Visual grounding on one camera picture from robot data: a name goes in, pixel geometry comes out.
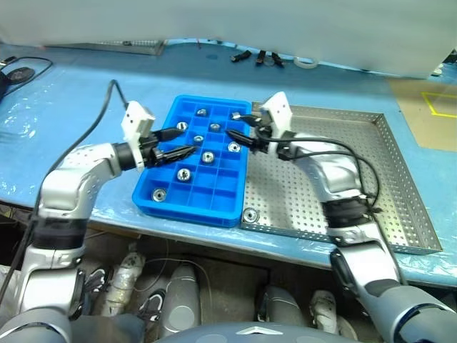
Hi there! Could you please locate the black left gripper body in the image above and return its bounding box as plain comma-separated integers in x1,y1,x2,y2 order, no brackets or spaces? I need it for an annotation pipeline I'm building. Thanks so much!
138,131,166,167

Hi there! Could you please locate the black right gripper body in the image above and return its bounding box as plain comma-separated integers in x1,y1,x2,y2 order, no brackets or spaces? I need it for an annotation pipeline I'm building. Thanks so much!
251,122,278,155

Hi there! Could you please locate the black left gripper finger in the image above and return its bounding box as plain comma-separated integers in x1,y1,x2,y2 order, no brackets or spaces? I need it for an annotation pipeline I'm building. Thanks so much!
158,128,185,142
156,145,199,165

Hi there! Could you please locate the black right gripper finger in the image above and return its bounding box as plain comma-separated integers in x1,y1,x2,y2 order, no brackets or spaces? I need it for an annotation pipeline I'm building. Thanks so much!
237,113,263,127
225,130,258,149

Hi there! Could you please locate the blue compartment tray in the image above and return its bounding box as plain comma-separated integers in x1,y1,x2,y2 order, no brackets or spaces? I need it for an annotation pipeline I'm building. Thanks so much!
131,94,253,229

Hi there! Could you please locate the flat perforated metal tray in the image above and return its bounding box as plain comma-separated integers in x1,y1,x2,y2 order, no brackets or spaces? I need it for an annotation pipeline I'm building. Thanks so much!
46,39,167,56

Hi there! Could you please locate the black white sneaker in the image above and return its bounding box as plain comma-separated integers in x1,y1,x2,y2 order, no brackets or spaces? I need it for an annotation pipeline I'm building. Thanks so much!
137,291,167,322
84,267,114,296

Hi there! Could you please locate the grey rounded leg shell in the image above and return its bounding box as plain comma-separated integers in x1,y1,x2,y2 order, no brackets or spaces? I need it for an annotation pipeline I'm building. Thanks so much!
256,285,308,328
167,264,201,339

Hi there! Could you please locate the brown cardboard sheet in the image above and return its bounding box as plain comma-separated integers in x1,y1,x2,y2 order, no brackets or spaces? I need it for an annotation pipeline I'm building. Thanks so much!
387,76,457,153

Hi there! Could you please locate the black round puck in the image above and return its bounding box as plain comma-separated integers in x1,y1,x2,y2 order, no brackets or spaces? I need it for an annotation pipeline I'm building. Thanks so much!
6,66,36,84

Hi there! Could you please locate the white shoe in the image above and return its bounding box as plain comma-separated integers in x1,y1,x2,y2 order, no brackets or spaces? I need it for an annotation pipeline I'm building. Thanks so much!
308,289,340,335

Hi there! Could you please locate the grey robot torso cover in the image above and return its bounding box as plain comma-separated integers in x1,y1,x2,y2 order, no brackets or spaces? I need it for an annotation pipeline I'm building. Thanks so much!
153,316,343,343

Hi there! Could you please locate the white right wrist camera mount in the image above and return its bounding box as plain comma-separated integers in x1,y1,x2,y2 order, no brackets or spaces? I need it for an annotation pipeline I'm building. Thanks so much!
257,91,294,139

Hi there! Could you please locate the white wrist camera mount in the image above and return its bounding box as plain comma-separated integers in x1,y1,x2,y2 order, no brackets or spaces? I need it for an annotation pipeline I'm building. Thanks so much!
257,91,294,139
120,101,156,169

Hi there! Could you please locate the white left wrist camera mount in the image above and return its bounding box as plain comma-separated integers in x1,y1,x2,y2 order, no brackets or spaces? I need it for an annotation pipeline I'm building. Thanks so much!
120,101,156,169

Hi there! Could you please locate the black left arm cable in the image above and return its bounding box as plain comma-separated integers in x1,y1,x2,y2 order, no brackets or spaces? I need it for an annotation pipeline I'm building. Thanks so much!
0,80,129,301

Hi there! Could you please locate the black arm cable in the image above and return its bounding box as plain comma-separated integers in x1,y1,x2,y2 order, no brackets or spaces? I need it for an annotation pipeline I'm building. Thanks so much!
255,130,410,287
0,80,129,301

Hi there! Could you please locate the white ring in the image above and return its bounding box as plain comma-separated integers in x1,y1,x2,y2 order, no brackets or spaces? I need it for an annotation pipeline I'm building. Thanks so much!
294,56,318,71

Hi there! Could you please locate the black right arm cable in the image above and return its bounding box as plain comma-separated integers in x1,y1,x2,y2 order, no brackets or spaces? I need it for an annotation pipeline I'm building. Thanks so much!
255,130,410,287

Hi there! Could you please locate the white wrapped post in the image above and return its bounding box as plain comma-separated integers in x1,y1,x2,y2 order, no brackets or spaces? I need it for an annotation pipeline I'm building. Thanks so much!
109,242,146,317

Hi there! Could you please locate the black table cable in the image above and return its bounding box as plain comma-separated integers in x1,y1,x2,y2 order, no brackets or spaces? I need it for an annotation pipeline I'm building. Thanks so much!
0,55,54,104

